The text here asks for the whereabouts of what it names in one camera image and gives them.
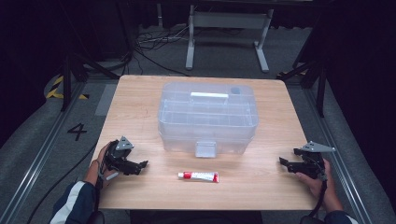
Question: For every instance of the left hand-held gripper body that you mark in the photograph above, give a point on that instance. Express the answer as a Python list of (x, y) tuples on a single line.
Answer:
[(116, 155)]

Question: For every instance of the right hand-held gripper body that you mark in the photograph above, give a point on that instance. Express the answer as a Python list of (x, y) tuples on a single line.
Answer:
[(314, 163)]

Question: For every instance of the red and white tube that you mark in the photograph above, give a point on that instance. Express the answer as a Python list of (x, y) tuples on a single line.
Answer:
[(199, 176)]

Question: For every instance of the clear plastic storage box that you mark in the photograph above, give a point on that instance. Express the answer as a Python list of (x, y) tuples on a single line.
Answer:
[(207, 119)]

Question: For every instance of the person's right hand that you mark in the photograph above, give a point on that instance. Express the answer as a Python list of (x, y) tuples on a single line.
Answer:
[(317, 186)]

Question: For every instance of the person's left hand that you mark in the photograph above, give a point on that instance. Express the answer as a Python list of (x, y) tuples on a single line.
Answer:
[(101, 174)]

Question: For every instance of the grey floor tape patch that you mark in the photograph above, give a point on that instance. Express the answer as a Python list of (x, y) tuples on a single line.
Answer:
[(106, 99)]

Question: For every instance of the black tripod stand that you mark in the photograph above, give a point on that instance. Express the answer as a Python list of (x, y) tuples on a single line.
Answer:
[(320, 81), (67, 81)]

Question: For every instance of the yellow and black hazard tape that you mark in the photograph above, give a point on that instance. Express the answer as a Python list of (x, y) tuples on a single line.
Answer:
[(57, 82)]

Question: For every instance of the metal floor rail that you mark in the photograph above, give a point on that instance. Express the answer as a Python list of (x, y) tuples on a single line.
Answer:
[(339, 161), (34, 165)]

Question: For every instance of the grey metal post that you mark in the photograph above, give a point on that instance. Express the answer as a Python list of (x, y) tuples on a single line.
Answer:
[(160, 15)]

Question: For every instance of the grey metal table frame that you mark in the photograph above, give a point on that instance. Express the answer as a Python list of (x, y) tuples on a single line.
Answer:
[(229, 21)]

